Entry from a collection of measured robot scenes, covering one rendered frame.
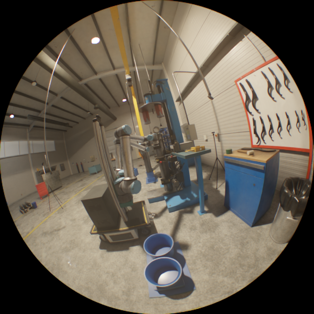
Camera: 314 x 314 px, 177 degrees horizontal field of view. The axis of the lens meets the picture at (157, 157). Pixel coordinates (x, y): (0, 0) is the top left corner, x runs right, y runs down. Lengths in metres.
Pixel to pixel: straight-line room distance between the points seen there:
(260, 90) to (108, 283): 3.64
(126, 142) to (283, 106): 2.50
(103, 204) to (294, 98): 3.19
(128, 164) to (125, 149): 0.16
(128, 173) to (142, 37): 6.55
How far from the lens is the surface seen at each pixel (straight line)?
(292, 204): 1.29
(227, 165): 1.61
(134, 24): 6.32
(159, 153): 2.18
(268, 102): 2.36
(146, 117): 2.41
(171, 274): 1.19
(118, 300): 1.45
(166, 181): 2.11
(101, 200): 1.35
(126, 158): 1.04
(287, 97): 2.26
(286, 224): 1.45
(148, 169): 3.58
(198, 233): 1.60
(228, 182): 1.72
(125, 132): 1.07
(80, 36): 6.85
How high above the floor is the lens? 1.28
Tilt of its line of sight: 7 degrees down
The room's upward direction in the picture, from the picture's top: 13 degrees counter-clockwise
